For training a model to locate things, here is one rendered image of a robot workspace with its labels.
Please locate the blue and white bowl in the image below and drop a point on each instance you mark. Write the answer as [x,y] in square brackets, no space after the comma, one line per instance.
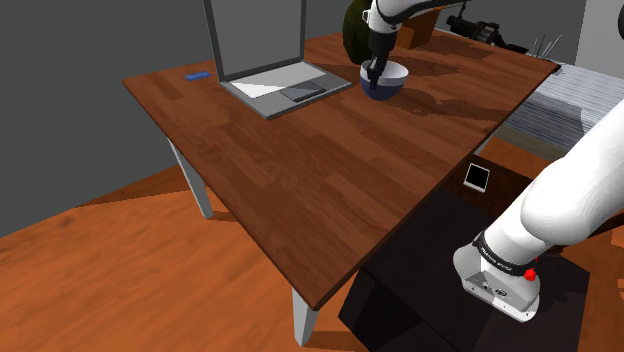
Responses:
[392,80]

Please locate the black machine-like object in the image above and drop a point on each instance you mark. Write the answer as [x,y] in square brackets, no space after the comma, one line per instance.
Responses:
[480,31]

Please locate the brown wooden box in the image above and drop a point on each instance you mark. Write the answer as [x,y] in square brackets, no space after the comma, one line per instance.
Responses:
[420,30]

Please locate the white framed black tablet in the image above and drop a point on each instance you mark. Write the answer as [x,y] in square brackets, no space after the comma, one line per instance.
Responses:
[476,177]

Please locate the dark green round object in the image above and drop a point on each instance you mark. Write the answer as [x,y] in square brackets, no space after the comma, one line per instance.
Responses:
[355,34]

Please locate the brown wooden table, grey legs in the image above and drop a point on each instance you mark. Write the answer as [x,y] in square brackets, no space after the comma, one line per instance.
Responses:
[302,170]

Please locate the small blue flat card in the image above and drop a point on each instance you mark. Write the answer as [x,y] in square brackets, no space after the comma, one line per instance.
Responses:
[198,76]

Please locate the grey open laptop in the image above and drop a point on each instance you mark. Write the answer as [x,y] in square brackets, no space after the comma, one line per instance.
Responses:
[273,83]

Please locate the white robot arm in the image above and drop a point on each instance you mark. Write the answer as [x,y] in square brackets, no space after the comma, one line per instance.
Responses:
[560,195]

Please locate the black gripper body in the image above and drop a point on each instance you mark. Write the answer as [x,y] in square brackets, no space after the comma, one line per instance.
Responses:
[380,45]

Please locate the black robot stand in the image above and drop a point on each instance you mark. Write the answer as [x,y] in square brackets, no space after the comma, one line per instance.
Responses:
[419,273]

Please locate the grey striped bed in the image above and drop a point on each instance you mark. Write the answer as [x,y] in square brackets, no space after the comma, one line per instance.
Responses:
[560,105]

